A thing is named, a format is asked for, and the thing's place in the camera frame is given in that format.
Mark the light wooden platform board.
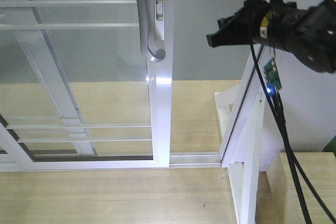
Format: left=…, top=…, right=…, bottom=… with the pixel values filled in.
left=1, top=80, right=237, bottom=223

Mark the black cable right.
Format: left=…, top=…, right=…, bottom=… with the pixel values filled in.
left=270, top=50, right=336, bottom=224

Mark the white wall panel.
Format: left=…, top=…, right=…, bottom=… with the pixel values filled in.
left=258, top=0, right=336, bottom=174

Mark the green rolled mat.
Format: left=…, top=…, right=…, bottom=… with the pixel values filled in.
left=322, top=136, right=336, bottom=154

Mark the black cable left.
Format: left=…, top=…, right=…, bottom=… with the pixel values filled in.
left=249, top=42, right=313, bottom=224

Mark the grey door handle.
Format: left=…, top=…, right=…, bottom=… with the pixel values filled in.
left=136, top=0, right=166, bottom=63

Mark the white sliding glass door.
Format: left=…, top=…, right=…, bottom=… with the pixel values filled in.
left=1, top=0, right=174, bottom=171

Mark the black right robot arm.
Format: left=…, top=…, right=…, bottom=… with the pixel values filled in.
left=206, top=0, right=335, bottom=73

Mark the green circuit board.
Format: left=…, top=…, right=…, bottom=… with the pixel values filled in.
left=264, top=58, right=282, bottom=94

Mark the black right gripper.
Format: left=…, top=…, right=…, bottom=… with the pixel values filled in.
left=206, top=0, right=283, bottom=48

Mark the light wooden box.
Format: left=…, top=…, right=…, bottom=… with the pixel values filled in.
left=256, top=152, right=335, bottom=223

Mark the white door frame post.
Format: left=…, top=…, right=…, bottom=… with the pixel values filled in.
left=214, top=55, right=266, bottom=223

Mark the white fixed glass panel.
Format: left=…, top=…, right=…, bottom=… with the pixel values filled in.
left=0, top=0, right=98, bottom=156

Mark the black cable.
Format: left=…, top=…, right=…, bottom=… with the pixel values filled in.
left=270, top=50, right=336, bottom=224
left=249, top=42, right=313, bottom=224

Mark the aluminium door floor track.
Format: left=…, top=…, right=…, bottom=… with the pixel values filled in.
left=170, top=152, right=221, bottom=168

